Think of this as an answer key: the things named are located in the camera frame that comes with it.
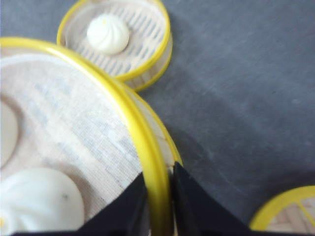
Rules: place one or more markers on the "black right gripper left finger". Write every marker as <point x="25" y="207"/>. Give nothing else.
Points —
<point x="127" y="215"/>

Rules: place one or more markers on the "white bun back basket left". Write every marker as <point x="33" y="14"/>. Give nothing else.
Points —
<point x="40" y="200"/>

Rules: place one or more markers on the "white steamer liner cloth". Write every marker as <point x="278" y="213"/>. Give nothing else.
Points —
<point x="70" y="124"/>

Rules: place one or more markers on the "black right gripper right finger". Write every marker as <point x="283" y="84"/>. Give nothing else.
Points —
<point x="198" y="214"/>

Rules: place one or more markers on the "white bun back basket right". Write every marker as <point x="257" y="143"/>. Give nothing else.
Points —
<point x="9" y="132"/>

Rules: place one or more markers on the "white bun in left basket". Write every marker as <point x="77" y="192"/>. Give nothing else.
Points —
<point x="108" y="34"/>

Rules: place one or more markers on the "bamboo steamer lid yellow rim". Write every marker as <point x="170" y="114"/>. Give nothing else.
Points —
<point x="292" y="211"/>

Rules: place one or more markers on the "white bun basket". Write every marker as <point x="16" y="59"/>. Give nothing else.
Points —
<point x="40" y="200"/>
<point x="9" y="132"/>

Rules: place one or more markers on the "bamboo steamer basket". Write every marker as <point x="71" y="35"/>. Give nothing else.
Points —
<point x="148" y="52"/>
<point x="155" y="148"/>

